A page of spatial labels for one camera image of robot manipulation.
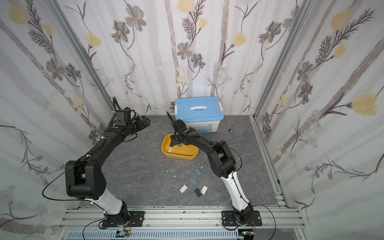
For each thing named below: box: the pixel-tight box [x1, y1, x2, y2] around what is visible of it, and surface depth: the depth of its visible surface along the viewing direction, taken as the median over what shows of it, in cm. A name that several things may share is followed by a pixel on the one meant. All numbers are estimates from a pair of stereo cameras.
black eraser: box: [194, 188, 202, 198], surface depth 85 cm
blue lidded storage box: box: [174, 96, 225, 134], surface depth 103 cm
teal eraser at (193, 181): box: [189, 177, 198, 186], surface depth 88 cm
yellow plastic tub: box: [161, 133, 199, 161], surface depth 98 cm
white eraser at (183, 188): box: [179, 184, 189, 194], surface depth 85 cm
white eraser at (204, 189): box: [200, 185, 208, 195], surface depth 85 cm
